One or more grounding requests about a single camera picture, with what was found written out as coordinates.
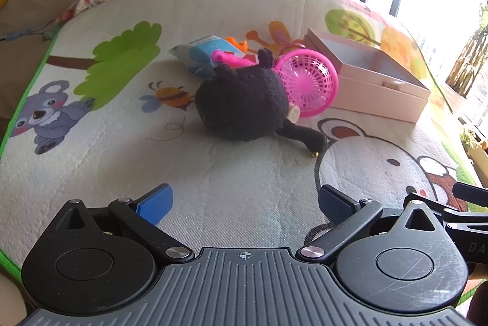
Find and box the pink plastic basket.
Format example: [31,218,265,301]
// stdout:
[274,48,339,118]

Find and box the black plush toy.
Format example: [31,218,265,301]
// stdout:
[194,48,326,157]

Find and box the blue tissue pack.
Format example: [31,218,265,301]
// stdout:
[169,35,244,79]

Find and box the pink fuzzy stick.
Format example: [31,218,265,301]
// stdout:
[211,50,256,68]

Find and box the orange plastic shell toy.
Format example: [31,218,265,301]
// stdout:
[226,37,248,53]

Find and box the pink cardboard box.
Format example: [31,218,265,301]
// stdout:
[303,28,430,123]

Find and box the colourful cartoon play mat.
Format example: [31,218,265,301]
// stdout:
[1,0,475,276]

